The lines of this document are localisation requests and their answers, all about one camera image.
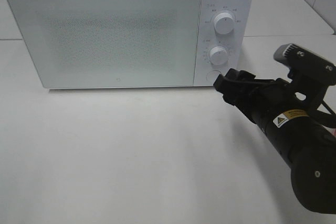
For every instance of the round white door button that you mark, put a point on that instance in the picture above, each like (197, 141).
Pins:
(212, 76)

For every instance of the white microwave door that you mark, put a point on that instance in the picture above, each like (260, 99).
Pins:
(110, 43)

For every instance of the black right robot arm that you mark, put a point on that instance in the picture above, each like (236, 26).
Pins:
(304, 144)

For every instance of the upper white power knob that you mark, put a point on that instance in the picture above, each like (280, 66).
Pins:
(224, 23)

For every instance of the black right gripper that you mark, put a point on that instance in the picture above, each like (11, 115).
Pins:
(268, 103)

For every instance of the lower white timer knob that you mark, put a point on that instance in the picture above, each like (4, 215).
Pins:
(218, 56)

